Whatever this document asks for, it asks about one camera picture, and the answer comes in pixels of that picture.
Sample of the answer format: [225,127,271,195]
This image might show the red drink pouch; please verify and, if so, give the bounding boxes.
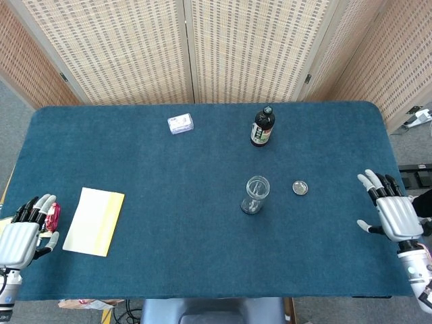
[40,202,63,234]

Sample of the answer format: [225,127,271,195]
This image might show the brown paper bag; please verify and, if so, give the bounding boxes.
[57,298,126,311]

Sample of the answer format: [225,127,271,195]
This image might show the clear glass jar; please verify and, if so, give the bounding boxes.
[240,175,272,215]

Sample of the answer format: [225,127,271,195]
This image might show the blue table cloth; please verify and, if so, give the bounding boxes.
[0,100,427,302]

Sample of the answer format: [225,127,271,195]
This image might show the yellow and white booklet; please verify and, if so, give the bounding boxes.
[62,187,126,258]

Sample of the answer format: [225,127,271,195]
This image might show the black foot pedal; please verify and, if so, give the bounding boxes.
[398,163,432,190]

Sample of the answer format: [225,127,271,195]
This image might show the woven bamboo screen panel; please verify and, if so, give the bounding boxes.
[0,0,89,109]
[9,0,196,106]
[298,0,408,102]
[333,0,432,134]
[184,0,342,104]

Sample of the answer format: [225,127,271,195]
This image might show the black fabric item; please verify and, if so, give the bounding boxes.
[407,188,432,237]

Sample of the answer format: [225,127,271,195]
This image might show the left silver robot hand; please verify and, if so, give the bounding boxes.
[0,194,60,271]

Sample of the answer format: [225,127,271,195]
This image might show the small purple plastic box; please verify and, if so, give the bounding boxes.
[167,113,196,136]

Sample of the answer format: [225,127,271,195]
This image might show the white power strip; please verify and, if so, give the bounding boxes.
[402,105,432,128]

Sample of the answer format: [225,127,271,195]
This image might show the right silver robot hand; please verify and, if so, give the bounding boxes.
[356,169,425,252]

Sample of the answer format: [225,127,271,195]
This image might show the black floor cables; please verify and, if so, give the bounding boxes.
[112,298,143,324]

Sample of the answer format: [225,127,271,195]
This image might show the blue grey chair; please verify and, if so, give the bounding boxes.
[139,297,286,324]

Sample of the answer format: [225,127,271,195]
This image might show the dark beverage bottle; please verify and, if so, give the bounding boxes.
[250,105,276,149]

